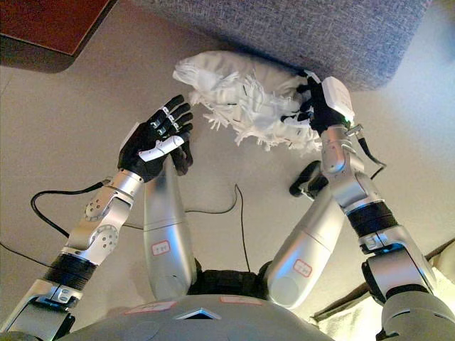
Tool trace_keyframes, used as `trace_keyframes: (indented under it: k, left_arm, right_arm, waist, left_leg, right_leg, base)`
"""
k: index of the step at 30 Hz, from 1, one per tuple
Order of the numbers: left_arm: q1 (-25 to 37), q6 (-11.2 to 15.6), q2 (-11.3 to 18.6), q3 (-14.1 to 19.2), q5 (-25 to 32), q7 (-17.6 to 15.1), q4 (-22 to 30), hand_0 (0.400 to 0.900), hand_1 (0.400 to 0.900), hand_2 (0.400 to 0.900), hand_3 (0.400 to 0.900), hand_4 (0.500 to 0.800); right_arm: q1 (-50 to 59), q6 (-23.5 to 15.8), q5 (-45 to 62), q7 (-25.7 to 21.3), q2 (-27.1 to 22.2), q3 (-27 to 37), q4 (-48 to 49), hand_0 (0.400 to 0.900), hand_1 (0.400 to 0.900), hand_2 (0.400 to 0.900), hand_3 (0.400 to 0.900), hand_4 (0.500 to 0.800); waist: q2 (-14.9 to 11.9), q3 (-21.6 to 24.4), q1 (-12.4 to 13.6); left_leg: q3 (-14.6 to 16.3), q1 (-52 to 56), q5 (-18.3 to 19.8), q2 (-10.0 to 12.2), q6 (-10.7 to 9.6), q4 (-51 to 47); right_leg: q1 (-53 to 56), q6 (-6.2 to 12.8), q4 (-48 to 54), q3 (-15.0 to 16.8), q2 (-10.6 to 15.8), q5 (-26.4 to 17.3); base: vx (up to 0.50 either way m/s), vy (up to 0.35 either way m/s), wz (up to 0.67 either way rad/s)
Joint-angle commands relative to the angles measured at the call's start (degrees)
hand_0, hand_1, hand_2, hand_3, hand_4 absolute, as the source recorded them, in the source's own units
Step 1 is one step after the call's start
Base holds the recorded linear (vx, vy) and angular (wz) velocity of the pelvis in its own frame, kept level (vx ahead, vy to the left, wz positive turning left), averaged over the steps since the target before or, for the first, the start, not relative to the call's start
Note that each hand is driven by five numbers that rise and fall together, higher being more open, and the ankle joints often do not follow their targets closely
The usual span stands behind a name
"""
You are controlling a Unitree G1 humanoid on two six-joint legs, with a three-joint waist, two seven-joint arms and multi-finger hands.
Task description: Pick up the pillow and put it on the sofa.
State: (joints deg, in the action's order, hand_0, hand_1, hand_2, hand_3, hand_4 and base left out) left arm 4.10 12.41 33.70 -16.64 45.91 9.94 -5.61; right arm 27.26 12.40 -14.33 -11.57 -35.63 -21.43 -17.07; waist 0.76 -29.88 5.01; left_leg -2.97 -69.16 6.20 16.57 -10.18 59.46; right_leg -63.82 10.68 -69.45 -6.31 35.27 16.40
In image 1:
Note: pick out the silver robot leg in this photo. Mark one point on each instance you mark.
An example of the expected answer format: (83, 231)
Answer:
(167, 231)
(309, 245)

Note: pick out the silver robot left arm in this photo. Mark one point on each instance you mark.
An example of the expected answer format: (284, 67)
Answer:
(92, 227)

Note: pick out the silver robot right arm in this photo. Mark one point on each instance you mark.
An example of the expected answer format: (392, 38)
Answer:
(359, 199)

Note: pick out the white fringed pillow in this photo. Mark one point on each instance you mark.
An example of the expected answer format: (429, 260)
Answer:
(249, 96)

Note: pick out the silver robot right leg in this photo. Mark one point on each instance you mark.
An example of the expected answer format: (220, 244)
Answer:
(309, 245)

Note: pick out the reddish brown wooden cabinet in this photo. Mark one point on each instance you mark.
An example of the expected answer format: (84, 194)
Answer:
(46, 25)

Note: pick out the silver robot left leg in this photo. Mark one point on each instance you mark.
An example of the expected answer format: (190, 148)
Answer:
(167, 231)

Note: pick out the grey fabric sofa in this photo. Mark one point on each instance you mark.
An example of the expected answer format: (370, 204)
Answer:
(320, 35)

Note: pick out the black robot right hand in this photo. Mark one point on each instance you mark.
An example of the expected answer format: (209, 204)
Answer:
(330, 103)

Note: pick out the grey robot torso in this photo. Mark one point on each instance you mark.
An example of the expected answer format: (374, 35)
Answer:
(199, 323)

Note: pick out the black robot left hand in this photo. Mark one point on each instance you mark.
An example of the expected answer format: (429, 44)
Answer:
(142, 149)

